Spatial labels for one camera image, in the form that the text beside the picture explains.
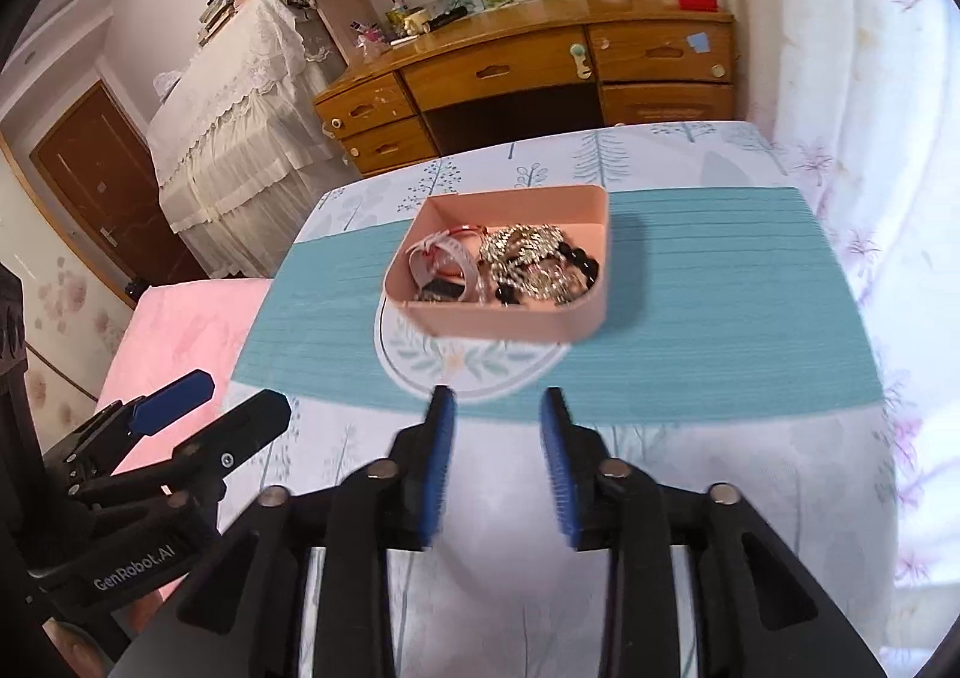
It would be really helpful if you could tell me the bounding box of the pink blanket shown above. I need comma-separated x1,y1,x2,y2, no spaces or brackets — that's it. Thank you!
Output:
98,278,272,472

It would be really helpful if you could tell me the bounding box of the tree print tablecloth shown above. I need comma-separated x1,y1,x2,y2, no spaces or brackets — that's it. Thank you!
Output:
220,124,896,676

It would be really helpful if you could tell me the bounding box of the black flashlight on desk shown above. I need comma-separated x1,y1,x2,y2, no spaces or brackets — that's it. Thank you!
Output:
423,5,470,33

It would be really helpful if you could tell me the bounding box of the red string bead bracelet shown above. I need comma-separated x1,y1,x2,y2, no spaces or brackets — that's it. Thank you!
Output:
423,221,493,282

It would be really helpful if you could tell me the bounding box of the lace covered bed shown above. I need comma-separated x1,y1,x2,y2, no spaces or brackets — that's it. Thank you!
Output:
148,0,359,278

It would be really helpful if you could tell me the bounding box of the white floral curtain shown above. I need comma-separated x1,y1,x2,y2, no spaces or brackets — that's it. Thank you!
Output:
718,0,958,676

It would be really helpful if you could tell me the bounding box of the red box on desk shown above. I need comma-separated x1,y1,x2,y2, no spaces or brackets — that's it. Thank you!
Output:
677,0,719,13

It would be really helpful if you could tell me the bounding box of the left hand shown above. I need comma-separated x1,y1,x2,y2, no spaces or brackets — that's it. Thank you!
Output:
43,590,164,676

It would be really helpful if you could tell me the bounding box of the wooden desk with drawers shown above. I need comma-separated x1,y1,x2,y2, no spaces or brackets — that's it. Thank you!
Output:
314,0,737,176

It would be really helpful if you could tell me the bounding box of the gold rhinestone hair comb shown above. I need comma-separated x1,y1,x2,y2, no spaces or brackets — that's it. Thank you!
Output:
480,224,584,302

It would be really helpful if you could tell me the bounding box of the pink rectangular tray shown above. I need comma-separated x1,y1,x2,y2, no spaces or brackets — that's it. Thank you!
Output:
382,184,612,343

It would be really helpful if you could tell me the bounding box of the black bead bracelet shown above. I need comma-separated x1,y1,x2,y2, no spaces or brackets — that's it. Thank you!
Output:
493,238,602,308

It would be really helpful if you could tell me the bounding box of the pink smart watch band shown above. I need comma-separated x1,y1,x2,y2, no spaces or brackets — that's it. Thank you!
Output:
407,231,480,302

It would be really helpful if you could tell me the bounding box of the brown wooden door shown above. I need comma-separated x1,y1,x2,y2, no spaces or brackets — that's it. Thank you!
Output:
29,82,206,286

